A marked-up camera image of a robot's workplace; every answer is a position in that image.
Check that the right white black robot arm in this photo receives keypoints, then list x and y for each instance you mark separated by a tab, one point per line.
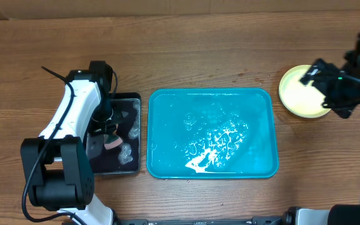
338	214

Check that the teal plastic tray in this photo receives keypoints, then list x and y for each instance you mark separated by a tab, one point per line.
211	133

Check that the black water tray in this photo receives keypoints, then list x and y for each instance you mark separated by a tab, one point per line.
124	159

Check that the pink sponge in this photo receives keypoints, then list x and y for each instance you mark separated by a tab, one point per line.
112	141

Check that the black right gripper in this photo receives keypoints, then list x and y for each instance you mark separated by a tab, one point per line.
319	76

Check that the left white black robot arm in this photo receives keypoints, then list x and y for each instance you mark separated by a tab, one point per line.
59	178

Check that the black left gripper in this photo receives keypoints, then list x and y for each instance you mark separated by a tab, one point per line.
96	129

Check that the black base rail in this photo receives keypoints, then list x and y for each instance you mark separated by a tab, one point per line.
256	220

